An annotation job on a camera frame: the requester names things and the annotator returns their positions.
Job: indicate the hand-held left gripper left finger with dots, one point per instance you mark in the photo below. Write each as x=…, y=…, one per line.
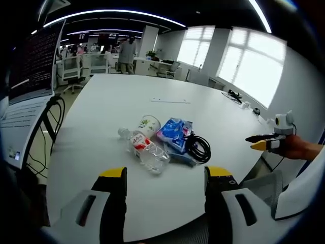
x=101, y=203

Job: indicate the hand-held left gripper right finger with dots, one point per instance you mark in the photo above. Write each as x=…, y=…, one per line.
x=228, y=203

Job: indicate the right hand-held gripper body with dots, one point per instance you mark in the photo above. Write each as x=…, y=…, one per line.
x=282, y=127

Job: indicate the clear plastic water bottle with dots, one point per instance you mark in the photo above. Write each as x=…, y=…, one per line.
x=148, y=152

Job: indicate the blue tissue packet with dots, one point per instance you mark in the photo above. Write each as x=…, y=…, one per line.
x=174, y=133

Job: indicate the white paper cup green print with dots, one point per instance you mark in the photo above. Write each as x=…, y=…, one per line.
x=148, y=125

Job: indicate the person's right hand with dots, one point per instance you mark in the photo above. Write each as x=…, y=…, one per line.
x=294, y=147

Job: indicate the small black round device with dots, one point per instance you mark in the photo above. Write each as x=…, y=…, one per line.
x=257, y=111

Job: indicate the small white adapter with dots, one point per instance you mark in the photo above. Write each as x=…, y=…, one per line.
x=245, y=105

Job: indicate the grey mesh chair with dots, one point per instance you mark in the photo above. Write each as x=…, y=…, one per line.
x=266, y=188

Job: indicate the black device on table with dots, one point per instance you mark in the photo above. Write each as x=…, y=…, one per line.
x=234, y=94

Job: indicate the white curved panel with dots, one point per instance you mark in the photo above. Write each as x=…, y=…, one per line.
x=302, y=193

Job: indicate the large window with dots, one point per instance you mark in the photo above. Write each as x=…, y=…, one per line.
x=251, y=63

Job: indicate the white flat strip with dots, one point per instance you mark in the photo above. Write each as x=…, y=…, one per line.
x=170, y=100

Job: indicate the white table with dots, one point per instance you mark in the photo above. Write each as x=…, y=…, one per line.
x=122, y=106

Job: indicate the black laptop stand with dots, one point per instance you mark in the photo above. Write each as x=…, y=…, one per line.
x=49, y=119

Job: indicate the narrow window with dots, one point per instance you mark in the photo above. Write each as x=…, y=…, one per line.
x=195, y=48

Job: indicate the grey office chair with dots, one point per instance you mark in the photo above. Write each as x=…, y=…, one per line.
x=170, y=69

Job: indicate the green potted plant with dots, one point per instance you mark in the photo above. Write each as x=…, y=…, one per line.
x=151, y=54

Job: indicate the white office chair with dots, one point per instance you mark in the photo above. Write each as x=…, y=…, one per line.
x=72, y=68

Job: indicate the open laptop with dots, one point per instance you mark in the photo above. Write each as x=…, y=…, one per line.
x=33, y=66

